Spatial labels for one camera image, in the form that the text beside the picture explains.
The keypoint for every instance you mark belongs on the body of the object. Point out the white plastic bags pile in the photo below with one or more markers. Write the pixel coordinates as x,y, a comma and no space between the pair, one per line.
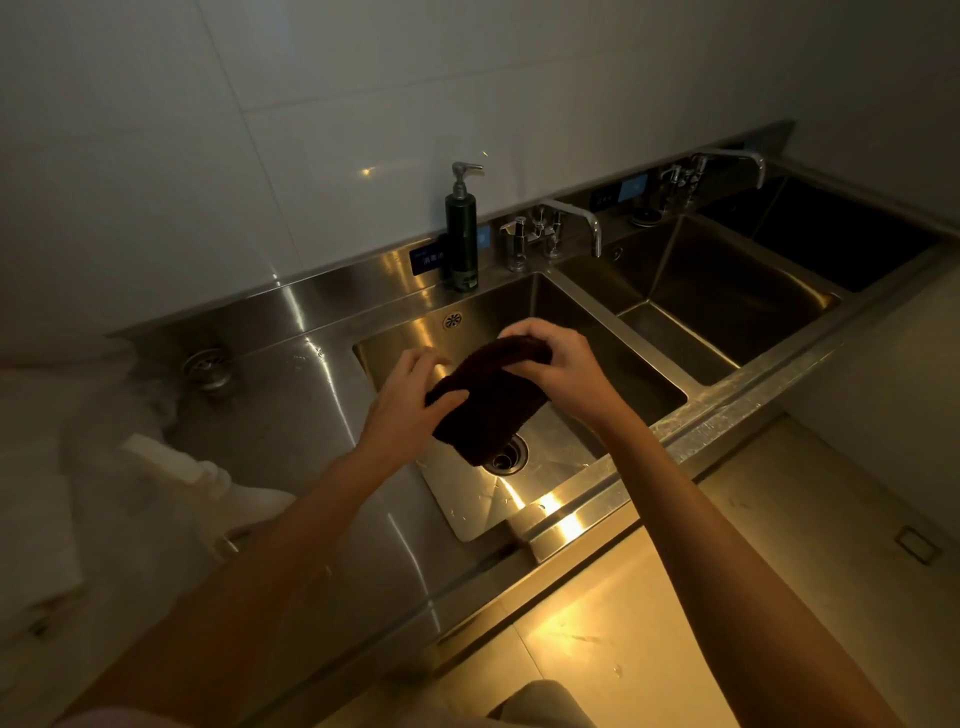
112,412

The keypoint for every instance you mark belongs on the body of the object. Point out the square floor drain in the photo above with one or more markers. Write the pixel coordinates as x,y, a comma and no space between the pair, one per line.
919,545

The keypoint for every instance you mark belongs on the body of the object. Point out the dark brown cleaning cloth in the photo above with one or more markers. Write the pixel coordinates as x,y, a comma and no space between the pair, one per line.
487,405

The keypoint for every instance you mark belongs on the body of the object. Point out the person's right forearm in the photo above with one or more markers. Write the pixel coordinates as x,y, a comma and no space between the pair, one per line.
735,577

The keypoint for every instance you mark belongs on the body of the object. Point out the stack of folded white cloths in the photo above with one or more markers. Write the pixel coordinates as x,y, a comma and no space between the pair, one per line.
37,525

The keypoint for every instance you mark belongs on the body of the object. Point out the stainless steel sink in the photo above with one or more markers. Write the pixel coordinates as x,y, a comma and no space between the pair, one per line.
300,420

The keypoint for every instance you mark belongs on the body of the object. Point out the dark pump bottle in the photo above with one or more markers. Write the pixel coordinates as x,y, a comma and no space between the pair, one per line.
462,232

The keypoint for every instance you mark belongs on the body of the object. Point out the person's left hand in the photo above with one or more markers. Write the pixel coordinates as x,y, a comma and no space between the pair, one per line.
401,420

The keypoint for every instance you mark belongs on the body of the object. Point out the chrome faucet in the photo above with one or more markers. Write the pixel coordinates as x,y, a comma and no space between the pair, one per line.
555,221
712,165

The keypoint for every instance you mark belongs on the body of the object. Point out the person's left forearm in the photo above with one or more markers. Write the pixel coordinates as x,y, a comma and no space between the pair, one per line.
217,585

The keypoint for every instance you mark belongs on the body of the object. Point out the small dark rectangular panel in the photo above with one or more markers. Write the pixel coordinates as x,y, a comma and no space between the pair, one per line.
427,260
626,189

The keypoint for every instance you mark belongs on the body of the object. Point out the light trousers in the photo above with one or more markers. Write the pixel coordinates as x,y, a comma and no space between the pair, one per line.
544,709

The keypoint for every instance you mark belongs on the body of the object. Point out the person's right hand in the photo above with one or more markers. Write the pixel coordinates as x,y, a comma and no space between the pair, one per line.
574,375

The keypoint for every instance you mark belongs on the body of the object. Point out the metal drain strainer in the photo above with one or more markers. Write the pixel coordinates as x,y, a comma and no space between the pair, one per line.
210,369

